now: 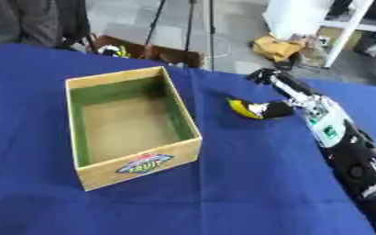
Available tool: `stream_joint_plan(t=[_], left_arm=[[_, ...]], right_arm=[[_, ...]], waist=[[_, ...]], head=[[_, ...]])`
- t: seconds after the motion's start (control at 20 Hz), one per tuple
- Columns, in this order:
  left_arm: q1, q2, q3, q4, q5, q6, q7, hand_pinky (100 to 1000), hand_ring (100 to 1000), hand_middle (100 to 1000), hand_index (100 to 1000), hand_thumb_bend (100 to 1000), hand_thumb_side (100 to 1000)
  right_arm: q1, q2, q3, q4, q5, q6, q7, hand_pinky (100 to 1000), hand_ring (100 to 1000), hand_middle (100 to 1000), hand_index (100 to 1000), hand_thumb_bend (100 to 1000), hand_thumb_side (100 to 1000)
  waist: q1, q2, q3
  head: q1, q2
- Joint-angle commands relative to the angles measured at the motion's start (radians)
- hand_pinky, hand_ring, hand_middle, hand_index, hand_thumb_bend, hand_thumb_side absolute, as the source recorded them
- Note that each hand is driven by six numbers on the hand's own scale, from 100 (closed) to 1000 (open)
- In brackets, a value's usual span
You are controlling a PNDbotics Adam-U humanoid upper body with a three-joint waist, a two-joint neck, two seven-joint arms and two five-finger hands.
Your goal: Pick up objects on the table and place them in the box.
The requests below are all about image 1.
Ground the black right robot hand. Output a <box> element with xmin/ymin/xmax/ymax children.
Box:
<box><xmin>246</xmin><ymin>67</ymin><xmax>320</xmax><ymax>120</ymax></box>

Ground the yellow toy banana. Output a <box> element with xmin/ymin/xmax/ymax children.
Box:
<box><xmin>227</xmin><ymin>97</ymin><xmax>267</xmax><ymax>120</ymax></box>

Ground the tan cardboard box green inside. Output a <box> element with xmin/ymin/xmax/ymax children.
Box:
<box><xmin>64</xmin><ymin>65</ymin><xmax>205</xmax><ymax>193</ymax></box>

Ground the yellow bag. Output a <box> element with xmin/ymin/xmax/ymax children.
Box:
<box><xmin>250</xmin><ymin>34</ymin><xmax>307</xmax><ymax>63</ymax></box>

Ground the white shelf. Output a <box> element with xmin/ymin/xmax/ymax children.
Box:
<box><xmin>261</xmin><ymin>0</ymin><xmax>376</xmax><ymax>69</ymax></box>

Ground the black tripod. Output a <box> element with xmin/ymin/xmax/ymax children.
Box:
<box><xmin>139</xmin><ymin>0</ymin><xmax>220</xmax><ymax>73</ymax></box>

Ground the black and yellow object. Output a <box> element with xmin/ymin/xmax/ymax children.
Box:
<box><xmin>96</xmin><ymin>44</ymin><xmax>132</xmax><ymax>59</ymax></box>

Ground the person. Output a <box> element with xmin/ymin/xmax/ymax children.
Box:
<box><xmin>0</xmin><ymin>0</ymin><xmax>92</xmax><ymax>51</ymax></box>

